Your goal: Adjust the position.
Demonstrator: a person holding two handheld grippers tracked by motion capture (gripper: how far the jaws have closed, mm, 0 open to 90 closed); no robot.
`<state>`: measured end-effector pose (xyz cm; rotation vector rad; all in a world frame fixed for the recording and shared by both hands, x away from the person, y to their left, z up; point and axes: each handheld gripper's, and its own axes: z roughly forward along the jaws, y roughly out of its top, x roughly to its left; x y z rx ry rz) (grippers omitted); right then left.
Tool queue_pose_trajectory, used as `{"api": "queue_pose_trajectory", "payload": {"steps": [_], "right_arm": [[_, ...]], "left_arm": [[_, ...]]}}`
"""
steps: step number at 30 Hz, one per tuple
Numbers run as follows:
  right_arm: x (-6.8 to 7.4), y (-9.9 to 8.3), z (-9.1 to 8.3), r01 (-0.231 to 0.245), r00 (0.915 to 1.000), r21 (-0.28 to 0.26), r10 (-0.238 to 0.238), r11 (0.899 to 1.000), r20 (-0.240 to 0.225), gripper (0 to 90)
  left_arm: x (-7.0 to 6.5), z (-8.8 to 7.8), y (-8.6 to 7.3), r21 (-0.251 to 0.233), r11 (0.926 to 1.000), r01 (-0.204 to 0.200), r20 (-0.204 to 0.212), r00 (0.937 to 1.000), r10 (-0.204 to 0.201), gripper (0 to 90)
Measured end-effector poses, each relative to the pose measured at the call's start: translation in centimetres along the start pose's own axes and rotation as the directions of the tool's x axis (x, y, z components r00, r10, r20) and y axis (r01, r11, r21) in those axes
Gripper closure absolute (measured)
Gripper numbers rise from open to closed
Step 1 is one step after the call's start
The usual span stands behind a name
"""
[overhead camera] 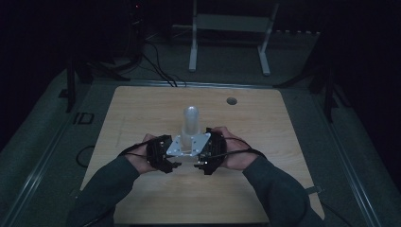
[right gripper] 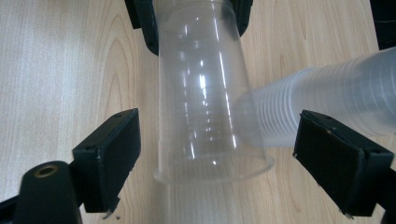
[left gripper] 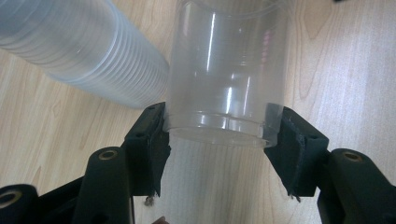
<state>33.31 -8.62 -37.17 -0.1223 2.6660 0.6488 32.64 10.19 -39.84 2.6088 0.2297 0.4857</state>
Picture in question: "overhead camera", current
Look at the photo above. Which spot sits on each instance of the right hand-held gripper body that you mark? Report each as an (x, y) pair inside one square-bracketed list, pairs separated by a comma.
[(214, 148)]

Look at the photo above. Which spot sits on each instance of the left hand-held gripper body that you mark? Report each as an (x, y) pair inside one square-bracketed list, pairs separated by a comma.
[(157, 151)]

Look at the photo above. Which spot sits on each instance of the person's left hand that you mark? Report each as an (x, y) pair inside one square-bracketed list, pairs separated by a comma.
[(140, 160)]

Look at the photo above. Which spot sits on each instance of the person's right hand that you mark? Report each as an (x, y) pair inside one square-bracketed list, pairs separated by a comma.
[(238, 154)]

